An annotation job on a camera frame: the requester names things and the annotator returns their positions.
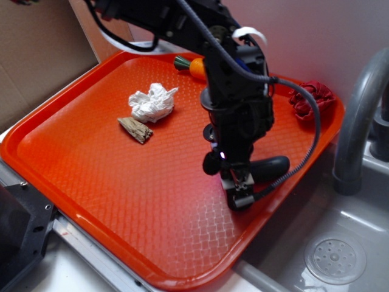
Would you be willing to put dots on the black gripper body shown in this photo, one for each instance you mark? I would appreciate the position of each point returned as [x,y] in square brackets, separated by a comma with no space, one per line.
[233,129]

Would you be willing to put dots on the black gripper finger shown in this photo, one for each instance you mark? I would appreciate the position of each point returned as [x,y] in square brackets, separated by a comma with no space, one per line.
[240,194]
[228,183]

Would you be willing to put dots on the dark grey plastic pickle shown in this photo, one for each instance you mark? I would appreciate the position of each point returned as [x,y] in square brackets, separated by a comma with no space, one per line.
[269,169]

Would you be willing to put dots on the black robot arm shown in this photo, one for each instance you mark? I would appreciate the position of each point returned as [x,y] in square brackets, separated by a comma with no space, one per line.
[236,97]

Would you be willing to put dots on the orange plastic carrot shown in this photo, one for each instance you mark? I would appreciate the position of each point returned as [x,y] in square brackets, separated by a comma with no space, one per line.
[195,67]

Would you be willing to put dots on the crumpled red cloth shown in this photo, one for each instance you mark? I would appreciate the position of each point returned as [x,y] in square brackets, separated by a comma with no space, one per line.
[323,96]

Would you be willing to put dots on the crumpled white paper tissue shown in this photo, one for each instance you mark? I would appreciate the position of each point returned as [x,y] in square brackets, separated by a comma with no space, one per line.
[153,106]

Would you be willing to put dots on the small wood piece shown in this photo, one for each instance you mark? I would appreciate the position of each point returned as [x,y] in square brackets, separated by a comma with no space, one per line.
[140,132]

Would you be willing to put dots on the grey toy sink basin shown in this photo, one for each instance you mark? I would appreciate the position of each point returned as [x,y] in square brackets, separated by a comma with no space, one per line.
[274,261]

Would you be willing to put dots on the grey plastic faucet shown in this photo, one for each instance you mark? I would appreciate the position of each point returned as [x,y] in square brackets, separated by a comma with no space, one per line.
[366,115]

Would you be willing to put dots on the orange plastic tray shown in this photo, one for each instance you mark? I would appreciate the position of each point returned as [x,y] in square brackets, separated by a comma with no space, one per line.
[151,204]

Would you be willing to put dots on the round sink drain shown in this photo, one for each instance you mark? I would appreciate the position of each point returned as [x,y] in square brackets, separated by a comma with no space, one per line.
[335,258]

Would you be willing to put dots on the wooden board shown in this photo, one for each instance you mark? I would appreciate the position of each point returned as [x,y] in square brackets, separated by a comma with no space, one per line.
[100,46]

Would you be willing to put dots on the brown cardboard panel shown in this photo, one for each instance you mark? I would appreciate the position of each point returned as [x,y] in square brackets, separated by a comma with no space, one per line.
[43,49]

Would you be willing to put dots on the black metal bracket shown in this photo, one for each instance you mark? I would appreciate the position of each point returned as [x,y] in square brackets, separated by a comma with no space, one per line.
[26,215]

